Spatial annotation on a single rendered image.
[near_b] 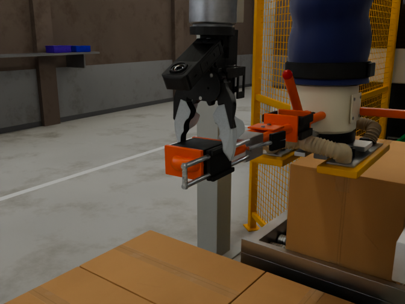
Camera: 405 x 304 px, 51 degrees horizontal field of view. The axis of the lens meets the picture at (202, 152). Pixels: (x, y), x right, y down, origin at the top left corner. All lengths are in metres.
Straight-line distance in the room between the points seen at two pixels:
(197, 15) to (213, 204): 2.09
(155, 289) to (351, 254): 0.70
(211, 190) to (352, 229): 1.27
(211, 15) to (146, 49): 8.27
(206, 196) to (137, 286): 1.22
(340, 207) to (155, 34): 7.86
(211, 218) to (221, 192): 0.18
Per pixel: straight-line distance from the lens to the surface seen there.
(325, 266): 1.64
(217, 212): 2.70
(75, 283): 1.66
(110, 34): 8.26
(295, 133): 0.97
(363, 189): 1.52
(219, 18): 0.67
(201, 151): 0.66
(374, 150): 1.27
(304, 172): 1.58
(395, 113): 1.23
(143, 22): 8.88
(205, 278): 1.63
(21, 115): 7.16
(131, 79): 8.61
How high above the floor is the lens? 1.40
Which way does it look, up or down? 15 degrees down
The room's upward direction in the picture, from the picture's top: straight up
